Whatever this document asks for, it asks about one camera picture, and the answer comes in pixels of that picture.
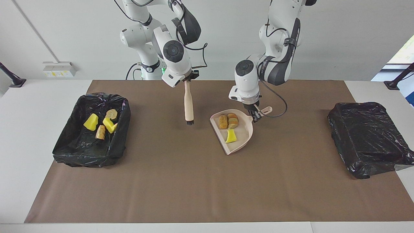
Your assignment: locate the beige hand brush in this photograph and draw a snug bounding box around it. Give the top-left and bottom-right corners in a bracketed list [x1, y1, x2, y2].
[184, 80, 195, 126]

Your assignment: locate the bright window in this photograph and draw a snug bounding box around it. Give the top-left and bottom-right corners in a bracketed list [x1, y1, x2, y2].
[387, 35, 414, 65]

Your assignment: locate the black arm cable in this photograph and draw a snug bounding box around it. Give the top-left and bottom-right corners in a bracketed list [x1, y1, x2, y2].
[258, 19, 291, 118]
[175, 0, 208, 69]

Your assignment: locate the brown paper table mat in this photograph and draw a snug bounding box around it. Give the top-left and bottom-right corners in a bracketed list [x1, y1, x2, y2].
[24, 80, 414, 223]

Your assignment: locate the black bag-lined bin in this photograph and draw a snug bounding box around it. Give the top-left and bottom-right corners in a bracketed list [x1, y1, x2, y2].
[52, 93, 131, 168]
[327, 102, 414, 179]

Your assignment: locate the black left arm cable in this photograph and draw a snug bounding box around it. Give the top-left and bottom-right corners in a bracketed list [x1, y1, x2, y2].
[258, 19, 291, 118]

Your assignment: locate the black clamp stand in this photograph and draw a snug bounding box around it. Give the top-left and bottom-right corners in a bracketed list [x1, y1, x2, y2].
[0, 61, 27, 88]
[384, 62, 414, 91]

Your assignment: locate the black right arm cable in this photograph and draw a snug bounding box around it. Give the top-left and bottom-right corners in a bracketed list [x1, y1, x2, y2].
[175, 0, 208, 69]

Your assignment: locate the white wall power strip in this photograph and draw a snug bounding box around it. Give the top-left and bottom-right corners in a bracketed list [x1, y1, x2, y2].
[43, 61, 77, 77]

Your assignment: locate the yellow green sponge piece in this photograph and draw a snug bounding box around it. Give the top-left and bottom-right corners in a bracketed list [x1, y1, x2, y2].
[83, 113, 99, 131]

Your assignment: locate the yellow green notched sponge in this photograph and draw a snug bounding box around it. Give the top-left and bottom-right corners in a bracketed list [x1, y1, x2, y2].
[103, 117, 118, 134]

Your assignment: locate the pale pink plastic dustpan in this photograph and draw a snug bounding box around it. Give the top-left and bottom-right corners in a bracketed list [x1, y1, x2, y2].
[210, 106, 273, 155]

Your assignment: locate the black base cable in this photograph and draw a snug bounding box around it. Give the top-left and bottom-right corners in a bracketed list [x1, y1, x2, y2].
[125, 63, 143, 80]

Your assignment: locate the white wall cable conduit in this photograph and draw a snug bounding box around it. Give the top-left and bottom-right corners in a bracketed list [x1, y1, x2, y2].
[12, 0, 60, 63]

